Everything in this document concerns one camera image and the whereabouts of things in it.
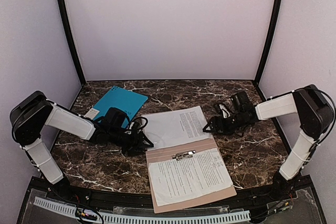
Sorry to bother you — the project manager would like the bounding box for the tan folder metal clip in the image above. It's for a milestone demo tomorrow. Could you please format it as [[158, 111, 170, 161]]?
[[172, 150, 196, 161]]

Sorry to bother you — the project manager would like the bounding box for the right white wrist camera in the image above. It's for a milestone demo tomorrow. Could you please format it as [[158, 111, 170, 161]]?
[[214, 103, 232, 118]]

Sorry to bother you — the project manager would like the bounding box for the tan brown folder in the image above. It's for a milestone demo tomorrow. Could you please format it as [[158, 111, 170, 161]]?
[[146, 138, 237, 214]]

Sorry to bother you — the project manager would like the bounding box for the white slotted cable duct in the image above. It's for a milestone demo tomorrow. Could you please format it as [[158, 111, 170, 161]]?
[[33, 196, 251, 223]]

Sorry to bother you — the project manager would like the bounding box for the printed paper sheet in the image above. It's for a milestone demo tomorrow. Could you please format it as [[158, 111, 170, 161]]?
[[143, 106, 213, 150], [149, 148, 237, 209]]

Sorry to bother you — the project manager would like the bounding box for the black frame post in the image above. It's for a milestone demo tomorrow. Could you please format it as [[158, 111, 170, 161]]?
[[254, 0, 281, 86], [57, 0, 86, 86]]

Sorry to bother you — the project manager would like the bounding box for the black front rail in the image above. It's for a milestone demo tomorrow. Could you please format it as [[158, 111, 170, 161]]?
[[20, 175, 321, 223]]

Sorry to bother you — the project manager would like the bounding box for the left black frame post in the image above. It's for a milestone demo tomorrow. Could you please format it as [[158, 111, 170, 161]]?
[[57, 0, 86, 86]]

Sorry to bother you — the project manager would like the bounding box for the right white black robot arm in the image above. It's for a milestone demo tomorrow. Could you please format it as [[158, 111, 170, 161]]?
[[203, 84, 335, 199]]

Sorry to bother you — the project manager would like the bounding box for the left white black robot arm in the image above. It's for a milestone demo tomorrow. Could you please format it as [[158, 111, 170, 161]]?
[[9, 91, 154, 185]]

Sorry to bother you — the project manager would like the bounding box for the teal folder with black inside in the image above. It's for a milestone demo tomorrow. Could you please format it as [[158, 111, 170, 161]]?
[[85, 86, 148, 120]]

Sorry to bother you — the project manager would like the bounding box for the right black frame post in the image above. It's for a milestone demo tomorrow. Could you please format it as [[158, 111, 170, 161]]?
[[254, 0, 281, 86]]

